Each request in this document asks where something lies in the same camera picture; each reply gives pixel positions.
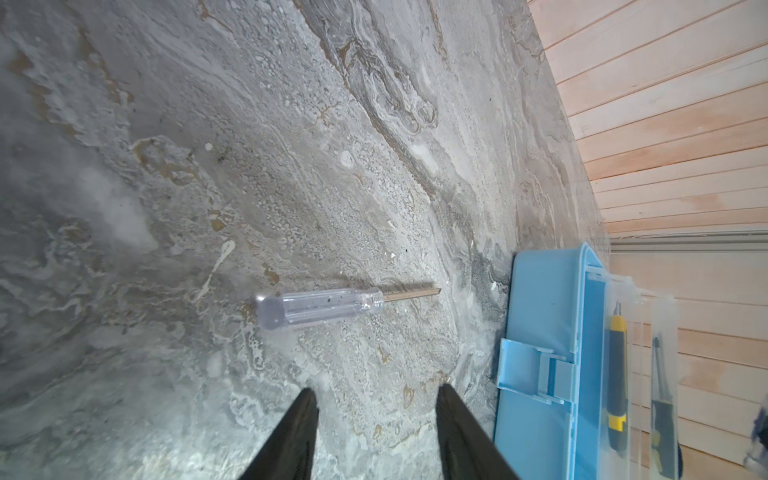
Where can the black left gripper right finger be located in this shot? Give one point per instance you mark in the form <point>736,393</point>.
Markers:
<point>466,452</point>

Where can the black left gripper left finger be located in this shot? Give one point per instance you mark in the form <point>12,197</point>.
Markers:
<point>288,453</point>

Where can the blue clear-lid tool box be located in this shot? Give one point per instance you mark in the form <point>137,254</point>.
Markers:
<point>552,375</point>

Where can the yellow black utility knife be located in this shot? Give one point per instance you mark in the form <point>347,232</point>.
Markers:
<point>617,404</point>

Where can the yellow black screwdriver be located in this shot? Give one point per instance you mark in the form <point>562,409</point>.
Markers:
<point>665,448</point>

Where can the clear handled screwdriver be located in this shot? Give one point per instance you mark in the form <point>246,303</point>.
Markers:
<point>296,310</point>

